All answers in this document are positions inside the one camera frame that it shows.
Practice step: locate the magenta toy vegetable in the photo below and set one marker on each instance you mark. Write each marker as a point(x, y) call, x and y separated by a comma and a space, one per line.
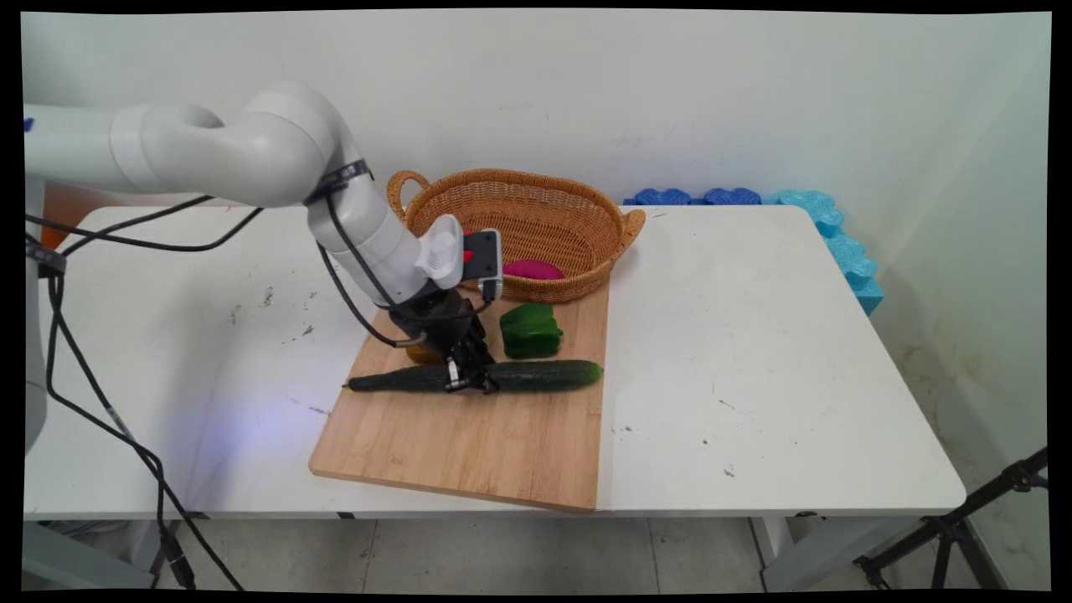
point(533, 270)

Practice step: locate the brown toy potato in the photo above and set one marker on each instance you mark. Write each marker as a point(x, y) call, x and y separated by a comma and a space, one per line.
point(423, 355)

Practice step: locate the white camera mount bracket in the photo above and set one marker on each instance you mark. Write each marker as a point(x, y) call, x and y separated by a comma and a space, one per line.
point(441, 251)

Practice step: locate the long dark green cucumber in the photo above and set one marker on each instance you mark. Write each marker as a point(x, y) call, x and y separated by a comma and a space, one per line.
point(544, 375)

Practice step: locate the white table leg frame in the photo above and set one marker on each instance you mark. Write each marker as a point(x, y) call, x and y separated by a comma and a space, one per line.
point(804, 553)

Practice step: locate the black and grey wrist camera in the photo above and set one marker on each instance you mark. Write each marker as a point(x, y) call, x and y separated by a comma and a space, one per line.
point(482, 255)

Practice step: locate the light blue foam mat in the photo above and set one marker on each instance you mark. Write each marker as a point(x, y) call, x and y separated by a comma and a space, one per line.
point(846, 251)

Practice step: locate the green toy bell pepper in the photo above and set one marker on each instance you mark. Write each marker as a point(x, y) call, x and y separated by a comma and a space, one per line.
point(530, 331)

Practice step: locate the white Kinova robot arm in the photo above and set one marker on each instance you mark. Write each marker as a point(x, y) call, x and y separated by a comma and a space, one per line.
point(268, 151)

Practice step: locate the black tripod stand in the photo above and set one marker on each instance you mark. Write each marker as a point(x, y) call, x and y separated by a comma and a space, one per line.
point(950, 528)

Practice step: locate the orange object behind table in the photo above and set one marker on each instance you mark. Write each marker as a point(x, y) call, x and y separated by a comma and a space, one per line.
point(71, 209)

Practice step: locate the wooden cutting board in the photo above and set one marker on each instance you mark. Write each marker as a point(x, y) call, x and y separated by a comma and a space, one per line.
point(461, 444)

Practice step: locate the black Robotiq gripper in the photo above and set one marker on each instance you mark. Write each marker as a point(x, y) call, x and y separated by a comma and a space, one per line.
point(440, 322)

